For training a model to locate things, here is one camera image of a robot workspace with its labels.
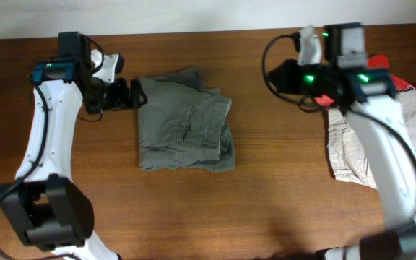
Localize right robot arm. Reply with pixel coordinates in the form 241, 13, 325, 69
262, 22, 416, 259

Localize beige shorts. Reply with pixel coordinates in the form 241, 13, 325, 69
327, 90, 416, 188

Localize grey-green shorts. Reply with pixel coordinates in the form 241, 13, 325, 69
138, 68, 235, 173

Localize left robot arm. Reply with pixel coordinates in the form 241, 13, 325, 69
0, 32, 147, 259

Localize red t-shirt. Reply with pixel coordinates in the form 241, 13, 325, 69
314, 53, 416, 108

